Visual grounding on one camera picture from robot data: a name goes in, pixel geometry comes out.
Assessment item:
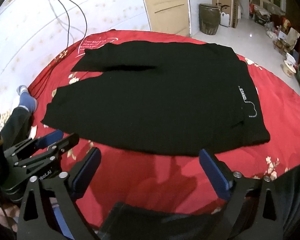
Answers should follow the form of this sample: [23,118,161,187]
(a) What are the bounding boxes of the red rose bedsheet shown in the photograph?
[30,30,300,227]

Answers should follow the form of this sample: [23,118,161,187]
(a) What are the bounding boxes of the black power cable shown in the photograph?
[43,0,88,53]

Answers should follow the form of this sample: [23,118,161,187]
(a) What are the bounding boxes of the brown cardboard box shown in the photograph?
[212,0,238,28]

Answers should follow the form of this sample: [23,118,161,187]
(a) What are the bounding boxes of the dark ceramic urn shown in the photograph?
[199,3,221,35]

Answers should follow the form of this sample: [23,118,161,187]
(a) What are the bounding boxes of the black pants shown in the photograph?
[43,41,270,156]

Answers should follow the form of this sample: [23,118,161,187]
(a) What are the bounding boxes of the dark jeans leg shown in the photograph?
[1,107,32,151]

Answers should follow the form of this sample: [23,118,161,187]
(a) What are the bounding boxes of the white plastic jug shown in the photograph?
[220,12,230,27]

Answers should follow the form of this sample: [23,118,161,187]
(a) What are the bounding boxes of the cardboard sheet on wall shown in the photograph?
[144,0,190,37]

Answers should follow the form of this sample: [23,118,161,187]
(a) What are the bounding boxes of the blue sock foot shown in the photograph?
[17,85,38,113]

